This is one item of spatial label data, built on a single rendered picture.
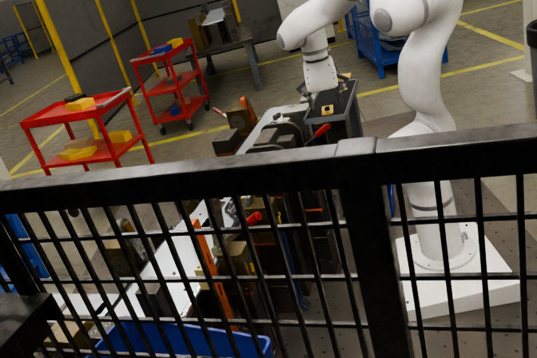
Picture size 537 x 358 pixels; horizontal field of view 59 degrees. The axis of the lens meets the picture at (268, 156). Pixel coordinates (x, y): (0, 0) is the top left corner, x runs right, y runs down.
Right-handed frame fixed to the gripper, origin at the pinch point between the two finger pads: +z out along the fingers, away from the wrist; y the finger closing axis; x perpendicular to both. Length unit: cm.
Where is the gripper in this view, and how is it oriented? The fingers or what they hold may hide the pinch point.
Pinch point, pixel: (326, 103)
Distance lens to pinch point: 156.4
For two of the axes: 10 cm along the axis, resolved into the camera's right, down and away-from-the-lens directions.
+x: -1.1, 4.3, -9.0
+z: 2.4, 8.9, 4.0
